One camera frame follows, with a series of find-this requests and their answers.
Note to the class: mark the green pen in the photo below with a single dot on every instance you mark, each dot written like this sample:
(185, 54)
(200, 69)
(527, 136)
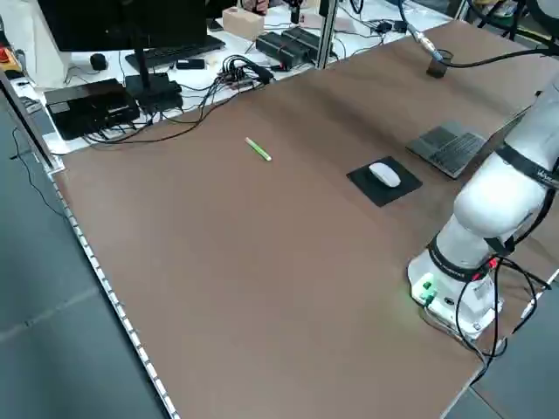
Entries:
(258, 149)

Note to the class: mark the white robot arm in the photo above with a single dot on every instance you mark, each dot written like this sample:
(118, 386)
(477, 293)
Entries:
(493, 205)

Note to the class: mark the black mesh pen holder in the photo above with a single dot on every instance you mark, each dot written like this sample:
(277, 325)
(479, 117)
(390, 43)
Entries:
(438, 69)

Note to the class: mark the white computer mouse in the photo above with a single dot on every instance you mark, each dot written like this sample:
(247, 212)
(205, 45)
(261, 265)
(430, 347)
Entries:
(384, 174)

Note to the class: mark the black mouse pad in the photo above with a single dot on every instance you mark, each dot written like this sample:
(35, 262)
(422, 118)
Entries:
(406, 188)

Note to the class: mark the black ribbed power supply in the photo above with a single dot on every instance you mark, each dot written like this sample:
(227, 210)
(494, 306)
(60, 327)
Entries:
(279, 48)
(303, 38)

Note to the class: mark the small black flat device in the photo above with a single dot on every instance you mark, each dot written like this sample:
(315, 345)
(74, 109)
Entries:
(190, 64)

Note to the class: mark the grey open laptop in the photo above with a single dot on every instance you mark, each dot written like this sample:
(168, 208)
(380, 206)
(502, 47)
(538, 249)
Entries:
(450, 150)

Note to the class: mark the light wooden box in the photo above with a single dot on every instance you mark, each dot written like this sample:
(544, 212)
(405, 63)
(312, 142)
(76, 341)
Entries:
(242, 22)

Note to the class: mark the black keyboard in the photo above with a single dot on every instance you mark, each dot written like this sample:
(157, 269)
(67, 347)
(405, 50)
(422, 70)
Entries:
(174, 50)

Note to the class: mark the black computer box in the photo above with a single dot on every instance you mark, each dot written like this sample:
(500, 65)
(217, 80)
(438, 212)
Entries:
(87, 109)

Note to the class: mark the small black round speaker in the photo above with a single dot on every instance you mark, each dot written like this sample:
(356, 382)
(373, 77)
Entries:
(98, 61)

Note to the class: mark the black monitor with stand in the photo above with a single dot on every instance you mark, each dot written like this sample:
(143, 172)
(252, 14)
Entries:
(122, 22)

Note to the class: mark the red emergency stop button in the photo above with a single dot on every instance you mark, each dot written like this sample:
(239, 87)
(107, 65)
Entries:
(5, 56)

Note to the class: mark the aluminium table edge rail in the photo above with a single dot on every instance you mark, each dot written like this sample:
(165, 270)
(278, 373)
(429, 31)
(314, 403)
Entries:
(109, 288)

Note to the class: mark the grey metal frame bar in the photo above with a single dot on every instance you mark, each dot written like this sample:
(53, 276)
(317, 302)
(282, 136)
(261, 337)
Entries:
(26, 118)

